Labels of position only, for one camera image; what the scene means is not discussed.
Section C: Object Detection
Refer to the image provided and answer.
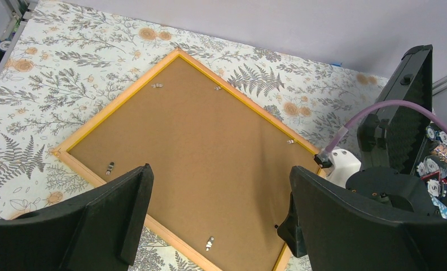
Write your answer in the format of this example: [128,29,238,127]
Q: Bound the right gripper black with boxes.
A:
[345,167,441,217]

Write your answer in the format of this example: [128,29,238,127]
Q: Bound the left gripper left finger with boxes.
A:
[0,164,154,270]

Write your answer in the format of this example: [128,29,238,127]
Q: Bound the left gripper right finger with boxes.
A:
[290,166,447,270]

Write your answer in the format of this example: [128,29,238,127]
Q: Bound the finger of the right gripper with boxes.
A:
[276,193,306,258]

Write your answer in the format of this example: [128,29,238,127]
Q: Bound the yellow wooden picture frame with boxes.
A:
[52,47,327,271]

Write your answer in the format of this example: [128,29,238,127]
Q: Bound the black poker chip case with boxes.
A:
[357,45,447,218]

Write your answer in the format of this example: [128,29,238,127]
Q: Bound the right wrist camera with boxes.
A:
[314,148,362,188]

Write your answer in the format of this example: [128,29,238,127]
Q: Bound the left aluminium corner post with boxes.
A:
[0,1,37,73]

